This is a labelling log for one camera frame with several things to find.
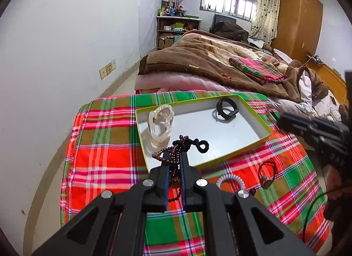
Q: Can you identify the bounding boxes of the white bedding pile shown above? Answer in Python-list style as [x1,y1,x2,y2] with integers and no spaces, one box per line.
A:
[276,73,345,122]

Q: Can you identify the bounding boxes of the cluster of bottles and jars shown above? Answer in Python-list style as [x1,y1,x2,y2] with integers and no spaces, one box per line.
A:
[158,0,187,17]

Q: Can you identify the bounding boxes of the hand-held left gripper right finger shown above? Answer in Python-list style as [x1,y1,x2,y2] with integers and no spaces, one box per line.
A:
[180,151,317,256]

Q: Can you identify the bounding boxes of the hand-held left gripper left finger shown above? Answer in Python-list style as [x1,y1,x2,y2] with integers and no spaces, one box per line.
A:
[31,151,169,256]

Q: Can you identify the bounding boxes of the black television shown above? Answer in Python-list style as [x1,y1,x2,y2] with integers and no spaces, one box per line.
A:
[213,14,237,29]

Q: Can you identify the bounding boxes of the yellow-green shallow box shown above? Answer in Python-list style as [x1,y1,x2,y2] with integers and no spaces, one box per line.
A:
[136,94,273,169]

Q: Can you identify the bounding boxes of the wooden shelf unit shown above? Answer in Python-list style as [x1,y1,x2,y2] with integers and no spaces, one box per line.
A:
[156,15,202,51]

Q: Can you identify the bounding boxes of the cardboard boxes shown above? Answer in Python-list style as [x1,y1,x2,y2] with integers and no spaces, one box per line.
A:
[159,36,175,50]

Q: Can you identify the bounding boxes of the red green plaid tablecloth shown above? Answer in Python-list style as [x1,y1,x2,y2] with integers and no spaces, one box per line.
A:
[60,91,330,256]

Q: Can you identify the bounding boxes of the hair tie with brown charm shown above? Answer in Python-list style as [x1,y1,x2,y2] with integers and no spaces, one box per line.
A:
[258,158,277,189]

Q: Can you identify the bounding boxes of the black wristband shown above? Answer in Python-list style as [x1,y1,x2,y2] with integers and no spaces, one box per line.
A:
[216,97,240,121]

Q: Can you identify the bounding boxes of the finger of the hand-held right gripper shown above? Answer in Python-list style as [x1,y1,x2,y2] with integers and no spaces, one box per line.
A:
[280,112,317,128]
[277,120,321,147]

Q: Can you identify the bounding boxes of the patterned curtain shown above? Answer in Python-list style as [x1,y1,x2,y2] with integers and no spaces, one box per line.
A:
[250,0,281,43]

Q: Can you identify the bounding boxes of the person's right forearm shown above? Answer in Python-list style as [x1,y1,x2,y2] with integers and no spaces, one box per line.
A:
[324,160,352,222]

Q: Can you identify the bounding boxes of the barred window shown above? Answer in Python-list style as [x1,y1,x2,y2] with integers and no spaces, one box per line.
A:
[200,0,257,21]

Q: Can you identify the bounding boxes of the brown coat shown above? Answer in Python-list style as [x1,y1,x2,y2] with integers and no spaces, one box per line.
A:
[210,21,249,42]

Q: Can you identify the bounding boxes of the light blue spiral hair tie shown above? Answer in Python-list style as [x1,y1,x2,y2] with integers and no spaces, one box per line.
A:
[215,174,245,190]

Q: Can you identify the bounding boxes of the wooden bedside cabinet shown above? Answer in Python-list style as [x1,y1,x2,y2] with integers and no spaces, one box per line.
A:
[306,61,347,99]

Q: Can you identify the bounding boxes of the wooden wardrobe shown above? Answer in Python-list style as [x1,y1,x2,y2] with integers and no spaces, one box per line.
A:
[271,0,323,65]

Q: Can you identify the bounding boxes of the folded plaid cloth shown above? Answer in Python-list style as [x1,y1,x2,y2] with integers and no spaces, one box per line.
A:
[229,57,285,85]

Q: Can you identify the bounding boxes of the cream hair claw clip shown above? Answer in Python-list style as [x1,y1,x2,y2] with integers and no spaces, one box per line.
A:
[148,104,174,148]

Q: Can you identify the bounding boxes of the dark red bead bracelet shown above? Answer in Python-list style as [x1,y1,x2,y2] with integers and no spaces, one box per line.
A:
[152,135,209,204]

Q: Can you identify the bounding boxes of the brown plush blanket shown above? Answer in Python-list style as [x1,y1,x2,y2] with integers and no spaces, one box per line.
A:
[138,29,330,102]

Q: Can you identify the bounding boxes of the pink bed sheet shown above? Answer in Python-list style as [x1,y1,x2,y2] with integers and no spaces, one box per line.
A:
[134,73,229,94]

